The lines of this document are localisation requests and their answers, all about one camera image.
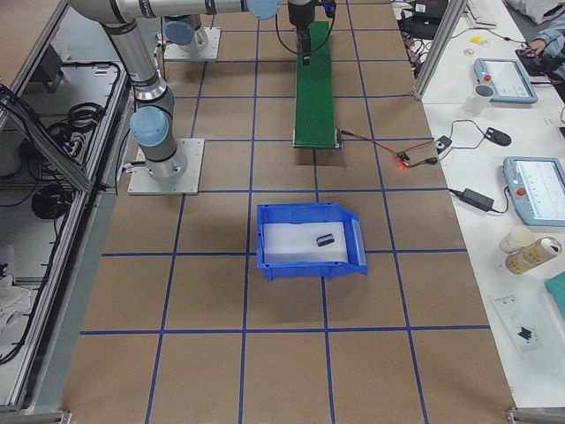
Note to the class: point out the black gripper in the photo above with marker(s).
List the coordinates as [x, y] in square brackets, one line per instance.
[299, 15]

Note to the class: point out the dark brown cylindrical capacitor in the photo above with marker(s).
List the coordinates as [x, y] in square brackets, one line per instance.
[325, 240]

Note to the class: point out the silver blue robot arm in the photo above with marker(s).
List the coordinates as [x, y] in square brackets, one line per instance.
[151, 125]

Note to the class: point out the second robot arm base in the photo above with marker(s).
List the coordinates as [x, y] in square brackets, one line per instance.
[188, 40]

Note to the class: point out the white mug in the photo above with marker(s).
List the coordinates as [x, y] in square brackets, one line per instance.
[479, 98]

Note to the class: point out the blue teach pendant far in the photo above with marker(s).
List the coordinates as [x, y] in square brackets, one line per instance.
[507, 78]

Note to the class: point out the blue teach pendant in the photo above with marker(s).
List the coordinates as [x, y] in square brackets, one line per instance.
[536, 188]
[507, 78]

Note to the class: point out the blue plastic bin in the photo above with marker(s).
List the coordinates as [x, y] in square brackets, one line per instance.
[286, 246]

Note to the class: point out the black round puck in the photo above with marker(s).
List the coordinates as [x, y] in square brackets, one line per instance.
[498, 137]

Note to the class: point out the black power adapter brick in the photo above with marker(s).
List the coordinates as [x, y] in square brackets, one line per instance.
[473, 198]

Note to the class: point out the blue teach pendant near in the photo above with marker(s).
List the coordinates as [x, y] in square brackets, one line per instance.
[536, 188]

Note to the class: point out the beverage can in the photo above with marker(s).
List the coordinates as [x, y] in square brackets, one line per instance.
[533, 255]

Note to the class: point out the aluminium frame post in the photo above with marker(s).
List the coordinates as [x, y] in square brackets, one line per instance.
[441, 39]

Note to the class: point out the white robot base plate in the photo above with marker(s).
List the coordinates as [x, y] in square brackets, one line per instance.
[180, 174]

